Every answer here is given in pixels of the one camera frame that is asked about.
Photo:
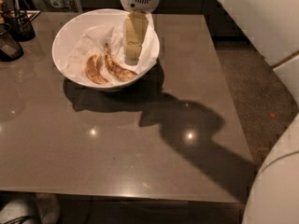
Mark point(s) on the dark round container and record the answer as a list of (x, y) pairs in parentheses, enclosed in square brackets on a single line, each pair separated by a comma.
[(10, 50)]

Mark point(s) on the black wire utensil holder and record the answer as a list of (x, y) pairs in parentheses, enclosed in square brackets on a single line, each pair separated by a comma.
[(21, 28)]

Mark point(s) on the white crumpled paper liner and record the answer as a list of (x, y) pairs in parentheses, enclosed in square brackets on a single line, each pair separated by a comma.
[(110, 30)]

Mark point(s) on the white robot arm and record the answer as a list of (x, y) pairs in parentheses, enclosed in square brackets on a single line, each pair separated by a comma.
[(272, 27)]

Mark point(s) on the white round bowl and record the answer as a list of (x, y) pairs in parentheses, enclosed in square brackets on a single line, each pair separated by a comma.
[(68, 36)]

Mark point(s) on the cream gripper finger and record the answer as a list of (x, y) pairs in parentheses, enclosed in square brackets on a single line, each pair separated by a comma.
[(135, 28)]

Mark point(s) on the white object under table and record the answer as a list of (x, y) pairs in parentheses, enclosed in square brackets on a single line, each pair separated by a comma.
[(29, 208)]

